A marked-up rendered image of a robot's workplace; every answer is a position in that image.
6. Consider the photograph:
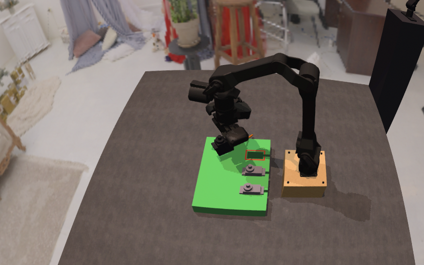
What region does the green flat platform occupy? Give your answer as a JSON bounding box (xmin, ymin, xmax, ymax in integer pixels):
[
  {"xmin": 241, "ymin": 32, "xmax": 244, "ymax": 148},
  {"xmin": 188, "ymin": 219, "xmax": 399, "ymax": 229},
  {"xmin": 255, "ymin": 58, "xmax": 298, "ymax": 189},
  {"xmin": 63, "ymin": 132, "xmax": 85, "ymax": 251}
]
[{"xmin": 192, "ymin": 137, "xmax": 270, "ymax": 217}]

